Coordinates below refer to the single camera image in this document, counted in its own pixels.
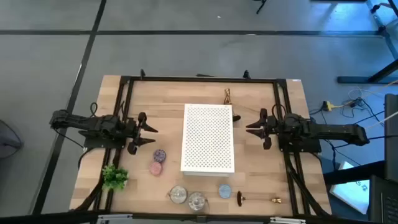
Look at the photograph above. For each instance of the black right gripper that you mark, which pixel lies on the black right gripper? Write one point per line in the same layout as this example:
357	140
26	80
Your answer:
273	127

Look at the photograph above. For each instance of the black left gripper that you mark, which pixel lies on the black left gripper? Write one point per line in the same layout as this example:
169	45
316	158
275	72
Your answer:
131	132

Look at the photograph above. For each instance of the purple patterned candle tin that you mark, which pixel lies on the purple patterned candle tin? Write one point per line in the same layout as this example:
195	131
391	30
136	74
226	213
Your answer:
159	155

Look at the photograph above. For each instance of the pink patterned candle tin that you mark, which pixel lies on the pink patterned candle tin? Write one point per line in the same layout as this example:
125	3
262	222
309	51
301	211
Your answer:
155	168

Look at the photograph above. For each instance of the tall gold candlestick holder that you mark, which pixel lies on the tall gold candlestick holder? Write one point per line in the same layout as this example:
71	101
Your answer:
228	99

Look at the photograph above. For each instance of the medium gold candlestick holder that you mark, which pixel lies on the medium gold candlestick holder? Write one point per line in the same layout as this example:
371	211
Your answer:
240	198

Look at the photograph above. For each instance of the blue patterned candle tin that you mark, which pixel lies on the blue patterned candle tin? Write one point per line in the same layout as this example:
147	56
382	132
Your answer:
224	191

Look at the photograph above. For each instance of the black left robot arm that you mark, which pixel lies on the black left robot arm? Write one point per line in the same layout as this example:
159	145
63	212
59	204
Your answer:
93	123

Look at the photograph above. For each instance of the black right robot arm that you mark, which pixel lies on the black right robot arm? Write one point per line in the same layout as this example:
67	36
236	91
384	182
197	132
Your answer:
329	130

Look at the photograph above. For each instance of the green artificial plant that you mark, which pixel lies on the green artificial plant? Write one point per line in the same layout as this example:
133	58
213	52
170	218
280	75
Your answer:
115	178

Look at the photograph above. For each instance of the black table clamp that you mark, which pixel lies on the black table clamp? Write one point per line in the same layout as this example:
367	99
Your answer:
246	74
142	74

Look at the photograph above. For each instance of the white perforated metal tray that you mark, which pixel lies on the white perforated metal tray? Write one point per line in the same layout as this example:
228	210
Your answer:
207	140

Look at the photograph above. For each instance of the yellow power plug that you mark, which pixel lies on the yellow power plug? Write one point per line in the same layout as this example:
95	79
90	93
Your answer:
327	106

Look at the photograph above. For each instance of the black beam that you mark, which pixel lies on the black beam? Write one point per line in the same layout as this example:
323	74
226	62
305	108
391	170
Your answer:
354	174

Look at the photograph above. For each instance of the white box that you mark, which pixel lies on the white box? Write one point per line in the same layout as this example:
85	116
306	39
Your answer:
351	189

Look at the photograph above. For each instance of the black rig crossbar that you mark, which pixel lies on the black rig crossbar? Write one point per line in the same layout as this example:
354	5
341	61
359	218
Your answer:
46	218

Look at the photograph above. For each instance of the black monitor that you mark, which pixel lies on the black monitor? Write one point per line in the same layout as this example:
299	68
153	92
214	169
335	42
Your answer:
391	137

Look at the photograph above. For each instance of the black laptop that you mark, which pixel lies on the black laptop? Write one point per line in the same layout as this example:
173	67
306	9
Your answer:
384	202

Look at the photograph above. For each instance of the black office chair base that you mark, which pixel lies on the black office chair base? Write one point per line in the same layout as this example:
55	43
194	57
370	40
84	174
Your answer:
382	18

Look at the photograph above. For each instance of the black aluminium table frame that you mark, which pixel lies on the black aluminium table frame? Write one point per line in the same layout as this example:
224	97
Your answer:
202	79

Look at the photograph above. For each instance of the silver rig bracket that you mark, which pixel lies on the silver rig bracket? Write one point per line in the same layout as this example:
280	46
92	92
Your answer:
115	218
287	221

